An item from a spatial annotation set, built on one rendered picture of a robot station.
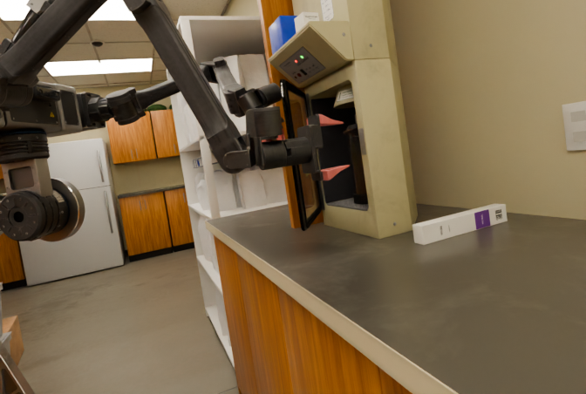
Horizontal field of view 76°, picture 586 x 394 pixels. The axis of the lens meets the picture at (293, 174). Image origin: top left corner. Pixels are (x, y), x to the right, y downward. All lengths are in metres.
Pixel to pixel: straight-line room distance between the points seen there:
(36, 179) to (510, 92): 1.36
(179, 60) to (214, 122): 0.14
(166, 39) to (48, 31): 0.25
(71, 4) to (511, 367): 0.93
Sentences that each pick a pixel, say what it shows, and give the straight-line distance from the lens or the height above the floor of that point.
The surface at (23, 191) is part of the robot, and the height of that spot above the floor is 1.20.
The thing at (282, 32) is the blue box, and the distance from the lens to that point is 1.17.
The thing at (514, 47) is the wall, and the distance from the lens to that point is 1.22.
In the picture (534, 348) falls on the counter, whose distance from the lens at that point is 0.53.
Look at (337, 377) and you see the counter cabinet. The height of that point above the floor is 0.77.
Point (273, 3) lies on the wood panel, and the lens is 1.40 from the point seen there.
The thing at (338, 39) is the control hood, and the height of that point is 1.46.
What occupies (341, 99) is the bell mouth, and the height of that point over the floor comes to 1.33.
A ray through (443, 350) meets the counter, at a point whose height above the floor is 0.94.
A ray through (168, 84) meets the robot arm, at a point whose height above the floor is 1.51.
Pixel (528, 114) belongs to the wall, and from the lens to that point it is 1.20.
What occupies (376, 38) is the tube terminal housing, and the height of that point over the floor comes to 1.46.
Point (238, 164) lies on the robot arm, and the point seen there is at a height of 1.19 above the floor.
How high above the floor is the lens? 1.19
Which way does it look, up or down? 3 degrees down
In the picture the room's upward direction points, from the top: 8 degrees counter-clockwise
